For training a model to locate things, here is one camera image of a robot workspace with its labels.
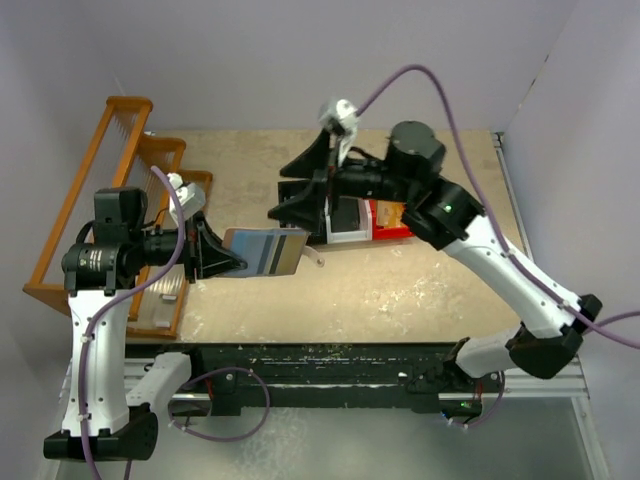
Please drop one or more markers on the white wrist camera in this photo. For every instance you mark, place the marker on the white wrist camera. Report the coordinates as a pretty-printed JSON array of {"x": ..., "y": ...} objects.
[
  {"x": 340, "y": 118},
  {"x": 191, "y": 197}
]

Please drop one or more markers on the orange wooden rack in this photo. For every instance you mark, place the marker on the orange wooden rack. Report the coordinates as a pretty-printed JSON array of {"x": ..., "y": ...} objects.
[{"x": 121, "y": 153}]

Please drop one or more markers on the white plastic bin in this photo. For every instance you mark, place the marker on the white plastic bin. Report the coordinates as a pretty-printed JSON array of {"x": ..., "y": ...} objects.
[{"x": 364, "y": 234}]

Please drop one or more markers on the pink leather card holder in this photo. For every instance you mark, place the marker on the pink leather card holder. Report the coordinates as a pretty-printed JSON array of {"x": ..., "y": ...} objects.
[{"x": 255, "y": 246}]

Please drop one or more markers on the red plastic bin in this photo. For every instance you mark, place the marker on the red plastic bin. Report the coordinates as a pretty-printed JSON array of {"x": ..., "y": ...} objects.
[{"x": 379, "y": 234}]

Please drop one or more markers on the black cards in white bin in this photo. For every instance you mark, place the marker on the black cards in white bin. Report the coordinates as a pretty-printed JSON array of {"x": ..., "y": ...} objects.
[{"x": 346, "y": 217}]

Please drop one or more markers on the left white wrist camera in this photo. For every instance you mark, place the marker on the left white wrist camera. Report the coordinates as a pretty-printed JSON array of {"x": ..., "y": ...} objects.
[{"x": 191, "y": 197}]

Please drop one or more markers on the gold card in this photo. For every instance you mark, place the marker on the gold card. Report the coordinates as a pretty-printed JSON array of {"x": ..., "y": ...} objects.
[{"x": 286, "y": 253}]

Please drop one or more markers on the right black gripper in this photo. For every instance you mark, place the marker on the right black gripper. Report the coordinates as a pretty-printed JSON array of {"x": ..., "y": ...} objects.
[{"x": 325, "y": 181}]

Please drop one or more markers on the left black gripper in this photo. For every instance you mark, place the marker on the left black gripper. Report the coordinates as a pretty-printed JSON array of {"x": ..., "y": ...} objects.
[{"x": 194, "y": 248}]

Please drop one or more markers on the orange card in red bin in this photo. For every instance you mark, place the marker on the orange card in red bin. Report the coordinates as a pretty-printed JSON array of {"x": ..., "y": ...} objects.
[{"x": 389, "y": 214}]

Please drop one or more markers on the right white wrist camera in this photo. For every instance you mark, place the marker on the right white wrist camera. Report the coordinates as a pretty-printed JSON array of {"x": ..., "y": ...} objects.
[{"x": 340, "y": 118}]

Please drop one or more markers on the black metal base frame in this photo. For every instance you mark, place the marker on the black metal base frame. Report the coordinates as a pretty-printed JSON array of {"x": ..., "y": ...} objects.
[{"x": 414, "y": 376}]

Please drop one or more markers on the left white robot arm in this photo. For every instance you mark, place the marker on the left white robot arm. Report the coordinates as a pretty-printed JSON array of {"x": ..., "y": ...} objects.
[{"x": 102, "y": 422}]

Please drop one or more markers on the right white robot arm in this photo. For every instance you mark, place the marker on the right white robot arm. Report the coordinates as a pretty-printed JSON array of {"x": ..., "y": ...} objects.
[{"x": 447, "y": 217}]

